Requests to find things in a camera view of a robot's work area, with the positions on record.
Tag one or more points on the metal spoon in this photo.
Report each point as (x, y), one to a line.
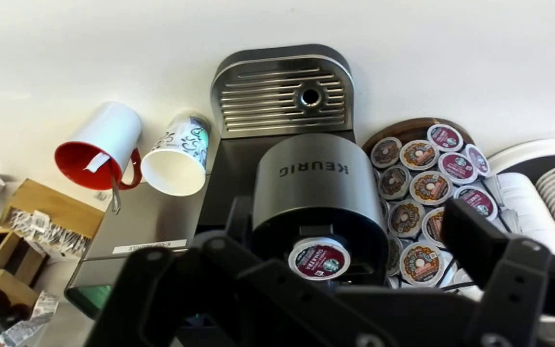
(117, 194)

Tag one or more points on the clear plastic wrapper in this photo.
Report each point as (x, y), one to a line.
(30, 321)

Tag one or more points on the white maroon-lidded coffee pod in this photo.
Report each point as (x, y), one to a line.
(319, 259)

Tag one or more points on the pile of silver packets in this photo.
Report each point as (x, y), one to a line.
(47, 229)

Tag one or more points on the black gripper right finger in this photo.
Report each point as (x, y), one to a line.
(521, 290)

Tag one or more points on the black silver Keurig coffee maker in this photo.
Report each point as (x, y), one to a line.
(304, 180)

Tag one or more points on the stainless steel appliance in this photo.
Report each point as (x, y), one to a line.
(144, 225)

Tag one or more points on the coffee pod carousel holder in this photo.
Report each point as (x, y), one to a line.
(406, 126)

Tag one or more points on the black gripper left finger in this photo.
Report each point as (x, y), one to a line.
(163, 290)

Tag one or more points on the brown-lidded coffee pod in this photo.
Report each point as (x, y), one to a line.
(394, 182)
(386, 153)
(433, 225)
(406, 217)
(431, 188)
(421, 263)
(419, 155)

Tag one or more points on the printed white paper cup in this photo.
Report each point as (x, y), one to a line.
(174, 175)

